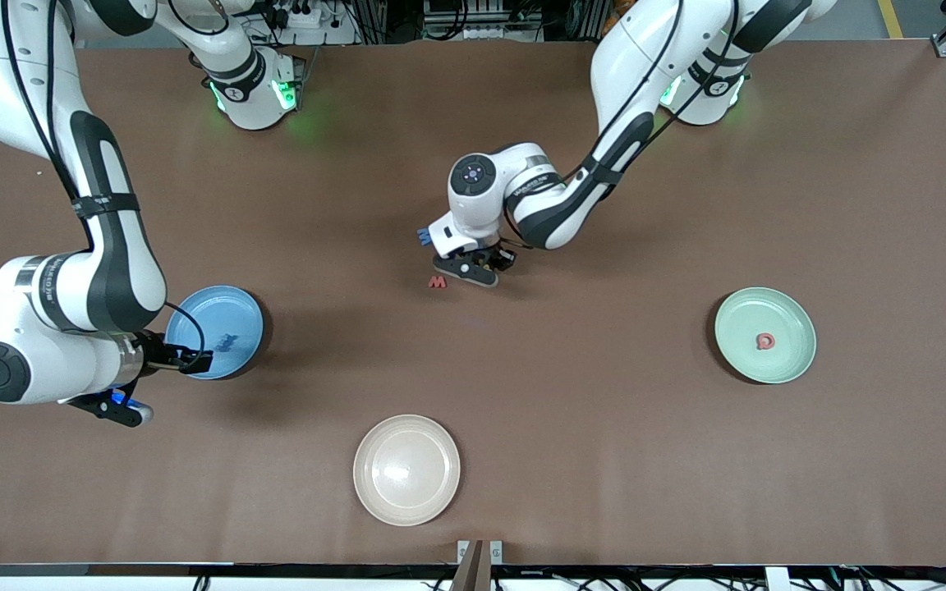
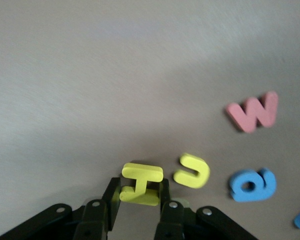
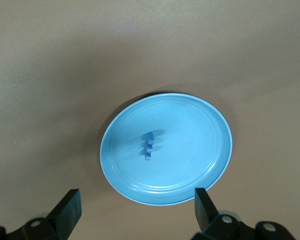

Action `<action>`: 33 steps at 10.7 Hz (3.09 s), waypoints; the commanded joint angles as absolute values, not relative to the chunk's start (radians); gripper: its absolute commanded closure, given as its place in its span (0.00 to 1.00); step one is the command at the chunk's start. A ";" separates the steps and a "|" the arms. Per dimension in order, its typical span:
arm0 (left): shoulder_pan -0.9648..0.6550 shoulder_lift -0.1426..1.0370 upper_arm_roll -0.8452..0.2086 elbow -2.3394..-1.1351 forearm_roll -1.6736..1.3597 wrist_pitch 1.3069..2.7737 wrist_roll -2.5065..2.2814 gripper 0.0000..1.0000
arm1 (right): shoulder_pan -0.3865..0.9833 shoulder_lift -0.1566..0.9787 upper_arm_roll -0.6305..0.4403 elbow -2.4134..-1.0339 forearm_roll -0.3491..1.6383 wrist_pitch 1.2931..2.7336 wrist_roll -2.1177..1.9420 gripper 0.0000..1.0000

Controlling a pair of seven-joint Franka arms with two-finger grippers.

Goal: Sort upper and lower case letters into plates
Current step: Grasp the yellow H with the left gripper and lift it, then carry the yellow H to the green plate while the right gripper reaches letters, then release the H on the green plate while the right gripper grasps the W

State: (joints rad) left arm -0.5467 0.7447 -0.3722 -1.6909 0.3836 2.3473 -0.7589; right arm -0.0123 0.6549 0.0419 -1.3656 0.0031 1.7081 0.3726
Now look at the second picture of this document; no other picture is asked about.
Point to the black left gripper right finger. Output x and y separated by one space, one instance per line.
175 222

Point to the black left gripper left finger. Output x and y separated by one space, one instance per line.
95 220

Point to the yellow capital letter H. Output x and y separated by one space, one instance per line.
140 185

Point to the blue small letter a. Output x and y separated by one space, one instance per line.
265 182

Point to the red small letter w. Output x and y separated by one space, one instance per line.
267 117

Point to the yellow small letter u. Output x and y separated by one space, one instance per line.
201 172

